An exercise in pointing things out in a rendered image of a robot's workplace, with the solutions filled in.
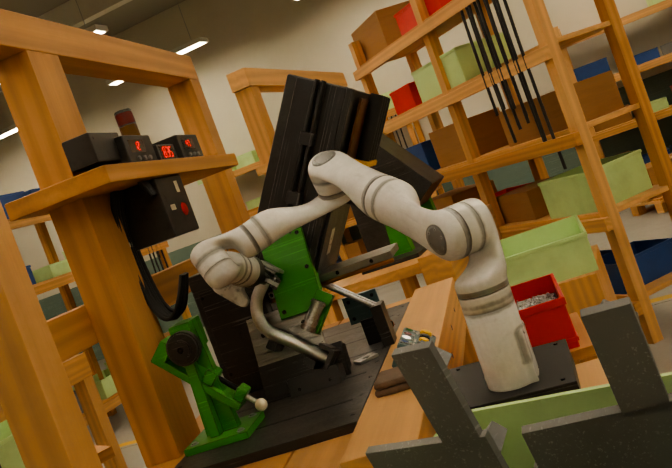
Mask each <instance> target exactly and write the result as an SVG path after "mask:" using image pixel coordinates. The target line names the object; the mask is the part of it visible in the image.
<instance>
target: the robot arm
mask: <svg viewBox="0 0 672 468"><path fill-rule="evenodd" d="M308 174H309V177H310V180H311V181H312V184H313V186H314V187H315V189H316V191H317V193H318V196H317V197H316V198H314V199H313V200H311V201H310V202H308V203H306V204H303V205H299V206H294V207H281V208H272V209H267V210H264V211H262V212H260V213H258V214H256V215H255V216H253V217H252V218H250V219H249V220H247V221H246V222H245V223H243V224H242V225H240V226H239V227H237V228H235V229H233V230H231V231H229V232H226V233H224V234H221V235H218V236H215V237H212V238H209V239H206V240H204V241H202V242H200V243H199V244H197V245H196V246H195V247H194V248H193V250H192V252H191V255H190V260H191V262H192V264H193V265H194V266H195V268H196V269H197V270H198V272H199V273H200V274H201V276H202V277H203V278H204V280H205V281H206V283H207V284H208V285H209V286H210V287H212V288H213V291H214V292H216V293H217V294H219V295H220V296H222V297H224V298H226V299H227V300H229V301H231V302H233V303H234V304H236V305H238V306H240V307H246V306H248V304H249V302H250V299H249V297H248V295H247V294H246V292H245V288H252V287H255V286H257V285H259V284H263V285H265V284H271V285H270V287H271V288H272V289H273V290H277V288H278V286H279V284H280V282H281V280H280V278H279V277H278V276H277V275H276V274H273V273H271V272H270V271H268V270H266V269H265V268H264V265H263V263H262V261H261V260H260V259H259V258H257V257H256V255H257V254H259V253H260V252H261V251H263V250H264V249H266V248H267V247H268V246H270V245H271V244H273V243H274V242H275V241H277V240H278V239H280V238H281V237H283V236H284V235H286V234H288V233H290V232H291V231H293V230H295V229H297V228H299V227H301V226H303V225H305V224H307V223H309V222H311V221H313V220H315V219H317V218H319V217H321V216H323V215H325V214H327V213H329V212H331V211H333V210H335V209H337V208H339V207H340V206H342V205H344V204H345V203H347V202H348V201H350V200H351V201H352V202H353V203H354V204H355V205H356V206H357V207H358V208H359V209H360V210H361V211H362V212H363V213H364V214H366V215H367V216H368V217H370V218H372V219H374V220H376V221H378V222H380V223H382V224H384V225H386V226H389V227H391V228H393V229H395V230H397V231H399V232H401V233H402V234H404V235H406V236H408V237H410V238H411V239H413V240H414V241H416V242H417V243H419V244H420V245H422V246H423V247H425V248H426V249H427V250H429V251H430V252H432V253H433V254H435V255H436V256H438V257H440V258H442V259H444V260H448V261H455V260H459V259H462V258H465V257H467V256H469V262H468V264H467V267H466V269H465V270H464V272H463V273H462V274H461V275H460V276H459V278H458V279H457V280H456V282H455V290H456V294H457V297H458V299H459V302H460V305H461V308H462V311H463V314H464V317H465V320H466V323H467V326H468V329H469V332H470V335H471V338H472V341H473V344H474V347H475V350H476V353H477V356H478V359H479V362H480V365H481V368H482V371H483V374H484V378H485V380H486V383H487V386H488V389H489V390H490V391H493V392H507V391H512V390H516V389H520V388H522V387H525V386H527V385H529V384H531V383H534V382H537V381H539V368H540V367H539V366H538V364H537V361H536V358H535V355H534V352H533V349H532V346H531V343H530V340H529V337H528V334H527V331H526V327H525V323H524V322H523V320H521V318H520V315H519V312H518V309H517V306H516V303H515V300H514V296H513V293H512V290H511V287H510V284H509V281H508V278H507V264H506V260H505V256H504V253H503V249H502V245H501V242H500V238H499V234H498V230H497V227H496V224H495V221H494V218H493V216H492V214H491V212H490V210H489V209H488V207H487V206H486V205H485V204H484V203H483V202H482V201H481V200H479V199H476V198H469V199H465V200H462V201H460V202H458V203H455V204H453V205H450V206H448V207H445V208H443V209H440V210H429V209H426V208H423V207H421V206H420V201H419V197H418V195H417V192H416V191H415V189H414V188H413V187H412V186H411V185H410V184H408V183H407V182H405V181H403V180H400V179H398V178H395V177H393V176H390V175H387V174H384V173H381V172H379V171H377V170H375V169H373V168H370V167H368V166H366V165H363V164H361V163H360V162H358V161H356V160H355V159H353V158H352V157H350V156H348V155H347V154H345V153H343V152H341V151H336V150H329V151H324V152H321V153H318V154H317V155H315V156H314V157H313V158H312V159H311V160H310V162H309V165H308ZM226 249H236V250H237V251H239V252H240V253H237V252H232V251H225V250H226Z"/></svg>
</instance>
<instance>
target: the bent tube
mask: <svg viewBox="0 0 672 468"><path fill-rule="evenodd" d="M261 261H262V263H263V265H265V269H266V270H268V271H270V272H271V273H273V274H275V273H277V272H278V273H282V274H283V273H284V270H282V269H280V268H278V267H276V266H274V265H272V264H271V263H269V262H267V261H263V260H261ZM269 285H270V284H265V285H263V284H259V285H257V286H255V288H254V290H253V293H252V296H251V301H250V311H251V316H252V319H253V322H254V324H255V326H256V327H257V329H258V330H259V331H260V332H261V333H262V334H263V335H264V336H266V337H267V338H269V339H271V340H273V341H275V342H277V343H279V344H282V345H284V346H286V347H288V348H291V349H293V350H295V351H297V352H299V353H302V354H304V355H306V356H308V357H311V358H313V359H315V360H317V361H319V362H322V363H324V364H325V361H326V359H327V356H328V354H329V352H328V351H326V350H324V349H322V348H319V347H317V346H315V345H313V344H311V343H308V342H306V341H304V340H302V339H299V338H297V337H295V336H293V335H290V334H288V333H286V332H284V331H281V330H279V329H277V328H275V327H273V326H272V325H271V324H270V323H269V322H268V321H267V320H266V318H265V316H264V313H263V299H264V296H265V293H266V291H267V289H268V287H269Z"/></svg>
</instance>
